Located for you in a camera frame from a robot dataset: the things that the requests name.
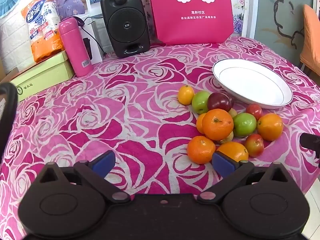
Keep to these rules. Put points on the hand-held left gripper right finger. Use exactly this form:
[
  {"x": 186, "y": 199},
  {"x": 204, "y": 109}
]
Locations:
[{"x": 223, "y": 163}]

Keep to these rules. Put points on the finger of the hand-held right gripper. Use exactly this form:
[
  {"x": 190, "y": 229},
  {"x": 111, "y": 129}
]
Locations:
[{"x": 311, "y": 143}]

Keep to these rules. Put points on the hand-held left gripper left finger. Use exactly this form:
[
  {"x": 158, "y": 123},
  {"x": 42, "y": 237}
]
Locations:
[{"x": 103, "y": 161}]

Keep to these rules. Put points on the brown longan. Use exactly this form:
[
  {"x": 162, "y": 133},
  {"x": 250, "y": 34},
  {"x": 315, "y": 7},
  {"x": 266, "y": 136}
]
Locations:
[
  {"x": 233, "y": 112},
  {"x": 228, "y": 138}
]

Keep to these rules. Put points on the small red apple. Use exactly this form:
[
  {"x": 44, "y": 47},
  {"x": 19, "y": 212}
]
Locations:
[
  {"x": 254, "y": 145},
  {"x": 254, "y": 111}
]

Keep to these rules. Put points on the large orange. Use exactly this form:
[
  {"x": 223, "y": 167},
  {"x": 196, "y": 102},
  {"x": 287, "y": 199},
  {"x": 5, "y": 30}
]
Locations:
[{"x": 217, "y": 124}]

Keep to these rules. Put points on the green apple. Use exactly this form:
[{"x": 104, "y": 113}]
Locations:
[
  {"x": 244, "y": 124},
  {"x": 200, "y": 102}
]

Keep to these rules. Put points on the dark red plum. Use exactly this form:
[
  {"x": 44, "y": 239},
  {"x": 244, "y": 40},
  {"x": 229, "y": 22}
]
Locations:
[{"x": 219, "y": 101}]

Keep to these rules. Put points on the small yellow orange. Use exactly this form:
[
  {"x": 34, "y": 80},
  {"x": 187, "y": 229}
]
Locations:
[{"x": 185, "y": 94}]

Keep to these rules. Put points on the white plate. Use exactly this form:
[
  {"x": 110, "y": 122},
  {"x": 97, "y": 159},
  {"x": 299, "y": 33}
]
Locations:
[{"x": 252, "y": 82}]

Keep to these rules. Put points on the pink rose tablecloth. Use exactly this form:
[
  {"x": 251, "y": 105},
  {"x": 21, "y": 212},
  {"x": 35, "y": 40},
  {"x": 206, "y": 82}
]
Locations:
[{"x": 125, "y": 105}]

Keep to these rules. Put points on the orange chair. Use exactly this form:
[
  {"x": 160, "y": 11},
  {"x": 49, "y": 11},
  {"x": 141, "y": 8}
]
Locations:
[{"x": 312, "y": 42}]

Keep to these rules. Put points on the green cardboard box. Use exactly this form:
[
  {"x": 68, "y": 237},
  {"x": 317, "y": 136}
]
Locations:
[{"x": 45, "y": 75}]

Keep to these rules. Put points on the black curved bar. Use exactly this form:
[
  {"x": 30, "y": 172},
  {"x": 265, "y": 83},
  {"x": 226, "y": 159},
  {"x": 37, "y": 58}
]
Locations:
[{"x": 8, "y": 105}]

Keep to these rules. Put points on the white carton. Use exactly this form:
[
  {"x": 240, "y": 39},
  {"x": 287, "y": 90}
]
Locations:
[{"x": 96, "y": 47}]

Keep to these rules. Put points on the pink thermos bottle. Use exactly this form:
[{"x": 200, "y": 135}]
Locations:
[{"x": 75, "y": 50}]

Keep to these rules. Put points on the pink tote bag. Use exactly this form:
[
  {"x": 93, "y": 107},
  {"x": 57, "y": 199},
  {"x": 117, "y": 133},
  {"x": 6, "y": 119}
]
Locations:
[{"x": 190, "y": 30}]

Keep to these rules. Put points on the black speaker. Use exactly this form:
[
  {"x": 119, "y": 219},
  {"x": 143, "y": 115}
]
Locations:
[{"x": 125, "y": 22}]

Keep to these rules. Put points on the orange paper cup packet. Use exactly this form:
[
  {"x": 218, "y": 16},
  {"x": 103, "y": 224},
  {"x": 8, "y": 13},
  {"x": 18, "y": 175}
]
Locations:
[{"x": 42, "y": 17}]

